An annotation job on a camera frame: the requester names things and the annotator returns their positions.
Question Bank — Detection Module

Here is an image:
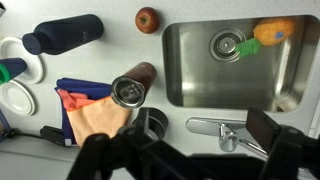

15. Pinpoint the blue bottle with green band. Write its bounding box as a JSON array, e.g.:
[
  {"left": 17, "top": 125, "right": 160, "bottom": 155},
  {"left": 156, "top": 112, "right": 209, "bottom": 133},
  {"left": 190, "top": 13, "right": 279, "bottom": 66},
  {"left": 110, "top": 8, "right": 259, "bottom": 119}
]
[{"left": 0, "top": 57, "right": 28, "bottom": 85}]

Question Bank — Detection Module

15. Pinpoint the white round lid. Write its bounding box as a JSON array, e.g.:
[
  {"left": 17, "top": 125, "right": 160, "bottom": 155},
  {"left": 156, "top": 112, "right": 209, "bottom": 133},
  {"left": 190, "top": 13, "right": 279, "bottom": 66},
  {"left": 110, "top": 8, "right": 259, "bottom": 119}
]
[{"left": 0, "top": 80, "right": 36, "bottom": 117}]

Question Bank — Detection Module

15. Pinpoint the orange cloth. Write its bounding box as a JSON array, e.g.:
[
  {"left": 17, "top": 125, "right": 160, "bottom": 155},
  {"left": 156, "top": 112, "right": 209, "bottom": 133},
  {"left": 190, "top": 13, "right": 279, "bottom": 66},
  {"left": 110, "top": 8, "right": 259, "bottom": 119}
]
[{"left": 66, "top": 95, "right": 133, "bottom": 147}]

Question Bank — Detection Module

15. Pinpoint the blue cloth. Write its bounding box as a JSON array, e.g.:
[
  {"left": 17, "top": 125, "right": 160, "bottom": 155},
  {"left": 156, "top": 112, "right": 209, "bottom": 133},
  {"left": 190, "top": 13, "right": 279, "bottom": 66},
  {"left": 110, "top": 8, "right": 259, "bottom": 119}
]
[{"left": 54, "top": 77, "right": 113, "bottom": 147}]

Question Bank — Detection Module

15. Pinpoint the dark red lidded tumbler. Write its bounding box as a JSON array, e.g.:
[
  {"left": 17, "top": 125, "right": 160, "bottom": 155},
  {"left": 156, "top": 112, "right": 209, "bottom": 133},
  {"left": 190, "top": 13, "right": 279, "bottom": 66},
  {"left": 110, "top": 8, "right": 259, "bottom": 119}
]
[{"left": 110, "top": 61, "right": 158, "bottom": 109}]

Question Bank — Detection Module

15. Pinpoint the coral red cloth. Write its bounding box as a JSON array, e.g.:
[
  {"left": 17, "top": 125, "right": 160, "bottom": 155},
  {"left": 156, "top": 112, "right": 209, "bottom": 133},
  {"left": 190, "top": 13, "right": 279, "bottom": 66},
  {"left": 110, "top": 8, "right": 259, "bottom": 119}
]
[{"left": 57, "top": 89, "right": 90, "bottom": 112}]

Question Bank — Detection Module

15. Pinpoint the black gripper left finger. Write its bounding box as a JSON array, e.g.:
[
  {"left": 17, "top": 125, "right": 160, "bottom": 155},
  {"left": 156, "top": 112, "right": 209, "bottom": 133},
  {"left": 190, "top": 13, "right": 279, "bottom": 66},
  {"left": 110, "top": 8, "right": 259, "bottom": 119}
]
[{"left": 66, "top": 107, "right": 188, "bottom": 180}]

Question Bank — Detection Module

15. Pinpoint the navy blue bottle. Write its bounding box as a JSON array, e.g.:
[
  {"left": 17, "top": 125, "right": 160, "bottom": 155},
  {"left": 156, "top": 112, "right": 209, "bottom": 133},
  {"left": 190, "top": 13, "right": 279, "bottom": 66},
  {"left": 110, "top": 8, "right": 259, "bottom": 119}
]
[{"left": 22, "top": 13, "right": 105, "bottom": 56}]

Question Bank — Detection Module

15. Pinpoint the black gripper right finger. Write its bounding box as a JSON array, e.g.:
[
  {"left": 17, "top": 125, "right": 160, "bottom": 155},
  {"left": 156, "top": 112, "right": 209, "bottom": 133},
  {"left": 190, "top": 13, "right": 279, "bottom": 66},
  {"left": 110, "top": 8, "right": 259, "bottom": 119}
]
[{"left": 245, "top": 107, "right": 320, "bottom": 180}]

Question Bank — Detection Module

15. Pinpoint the stainless steel sink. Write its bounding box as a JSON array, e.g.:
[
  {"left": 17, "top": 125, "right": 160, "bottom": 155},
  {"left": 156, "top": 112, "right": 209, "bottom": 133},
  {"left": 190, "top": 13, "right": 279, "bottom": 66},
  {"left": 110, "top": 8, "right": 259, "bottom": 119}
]
[{"left": 162, "top": 14, "right": 320, "bottom": 114}]

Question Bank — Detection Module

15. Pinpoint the chrome sink faucet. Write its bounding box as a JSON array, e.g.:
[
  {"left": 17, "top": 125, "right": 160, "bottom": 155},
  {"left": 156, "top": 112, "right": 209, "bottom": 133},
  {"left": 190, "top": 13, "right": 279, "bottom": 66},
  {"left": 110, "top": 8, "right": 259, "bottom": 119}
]
[{"left": 185, "top": 116, "right": 269, "bottom": 160}]

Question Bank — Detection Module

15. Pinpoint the black duct tape roll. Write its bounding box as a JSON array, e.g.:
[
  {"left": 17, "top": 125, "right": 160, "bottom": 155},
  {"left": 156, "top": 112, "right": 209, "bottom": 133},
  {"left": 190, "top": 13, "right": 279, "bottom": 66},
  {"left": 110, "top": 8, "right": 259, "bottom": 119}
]
[{"left": 133, "top": 107, "right": 169, "bottom": 141}]

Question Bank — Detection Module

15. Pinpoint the white plate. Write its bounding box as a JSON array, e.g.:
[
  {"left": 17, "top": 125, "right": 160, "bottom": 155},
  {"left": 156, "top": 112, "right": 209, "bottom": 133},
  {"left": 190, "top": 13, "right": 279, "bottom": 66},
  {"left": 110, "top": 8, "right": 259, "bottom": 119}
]
[{"left": 0, "top": 36, "right": 44, "bottom": 85}]

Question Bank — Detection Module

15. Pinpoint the red apple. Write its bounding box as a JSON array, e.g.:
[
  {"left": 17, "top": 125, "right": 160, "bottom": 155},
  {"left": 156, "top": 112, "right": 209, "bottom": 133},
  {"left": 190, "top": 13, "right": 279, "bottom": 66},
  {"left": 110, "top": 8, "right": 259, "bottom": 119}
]
[{"left": 134, "top": 6, "right": 160, "bottom": 35}]

